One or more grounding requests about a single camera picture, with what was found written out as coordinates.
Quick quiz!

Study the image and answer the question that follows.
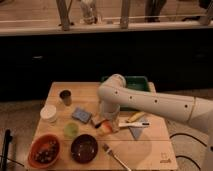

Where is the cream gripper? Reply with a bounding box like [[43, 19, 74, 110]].
[[102, 116, 119, 133]]

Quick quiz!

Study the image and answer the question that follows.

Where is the orange apple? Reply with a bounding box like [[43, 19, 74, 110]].
[[99, 121, 112, 135]]

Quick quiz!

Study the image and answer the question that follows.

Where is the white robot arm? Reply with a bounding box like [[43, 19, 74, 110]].
[[97, 74, 213, 171]]

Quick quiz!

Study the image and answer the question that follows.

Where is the green plastic cup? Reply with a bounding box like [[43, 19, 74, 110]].
[[64, 123, 78, 138]]

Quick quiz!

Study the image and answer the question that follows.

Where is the dark metal cup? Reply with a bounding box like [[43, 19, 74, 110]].
[[59, 90, 72, 106]]

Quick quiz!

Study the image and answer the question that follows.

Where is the white paper cup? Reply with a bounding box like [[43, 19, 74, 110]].
[[40, 105, 57, 123]]

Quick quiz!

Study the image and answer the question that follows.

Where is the yellow banana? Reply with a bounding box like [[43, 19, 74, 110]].
[[126, 112, 145, 123]]

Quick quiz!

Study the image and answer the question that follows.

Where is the blue cloth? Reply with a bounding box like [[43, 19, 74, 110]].
[[129, 117, 150, 140]]

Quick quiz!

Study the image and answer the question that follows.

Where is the silver fork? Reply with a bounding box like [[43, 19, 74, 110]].
[[102, 143, 132, 171]]

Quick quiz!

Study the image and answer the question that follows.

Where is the blue sponge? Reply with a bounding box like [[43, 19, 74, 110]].
[[72, 108, 92, 124]]

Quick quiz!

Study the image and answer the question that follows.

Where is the dark purple bowl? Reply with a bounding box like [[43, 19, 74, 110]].
[[71, 134, 98, 164]]

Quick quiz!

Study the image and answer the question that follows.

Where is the green plastic tray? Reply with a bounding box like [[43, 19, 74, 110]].
[[101, 76, 150, 111]]

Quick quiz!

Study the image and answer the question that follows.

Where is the orange bowl with food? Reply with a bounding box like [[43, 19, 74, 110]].
[[28, 134, 60, 169]]

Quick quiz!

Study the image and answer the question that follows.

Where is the black stand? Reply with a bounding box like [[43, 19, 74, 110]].
[[0, 129, 13, 171]]

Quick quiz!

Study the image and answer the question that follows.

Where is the black cable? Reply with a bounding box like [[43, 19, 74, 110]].
[[169, 132, 211, 171]]

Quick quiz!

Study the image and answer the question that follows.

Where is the wooden table post right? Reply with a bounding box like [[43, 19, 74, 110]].
[[120, 0, 130, 29]]

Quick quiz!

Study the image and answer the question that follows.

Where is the wooden table post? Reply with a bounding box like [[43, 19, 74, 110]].
[[120, 0, 130, 29], [56, 0, 70, 31]]

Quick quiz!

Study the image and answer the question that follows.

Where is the wooden table post left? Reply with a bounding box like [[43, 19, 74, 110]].
[[56, 0, 70, 31]]

